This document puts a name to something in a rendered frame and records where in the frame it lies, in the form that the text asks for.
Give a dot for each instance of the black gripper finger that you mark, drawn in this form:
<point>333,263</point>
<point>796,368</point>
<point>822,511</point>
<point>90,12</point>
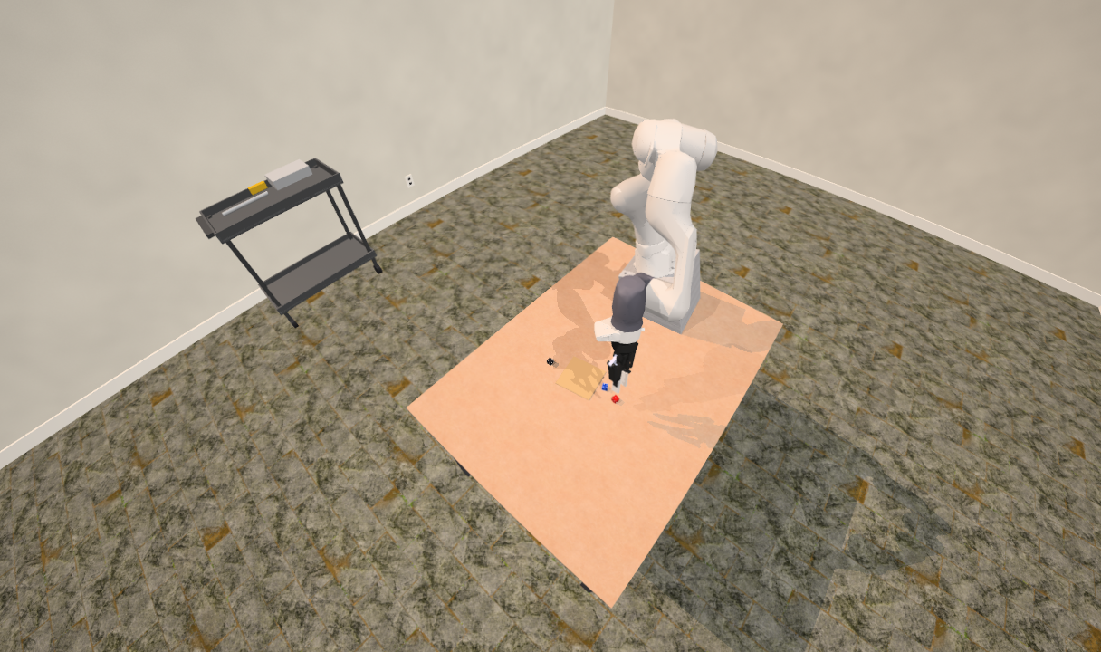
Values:
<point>614,374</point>
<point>628,364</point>

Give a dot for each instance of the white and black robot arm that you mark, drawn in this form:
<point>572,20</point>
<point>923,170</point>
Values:
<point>656,222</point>

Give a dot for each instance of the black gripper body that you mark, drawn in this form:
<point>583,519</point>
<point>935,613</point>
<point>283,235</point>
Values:
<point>621,348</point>

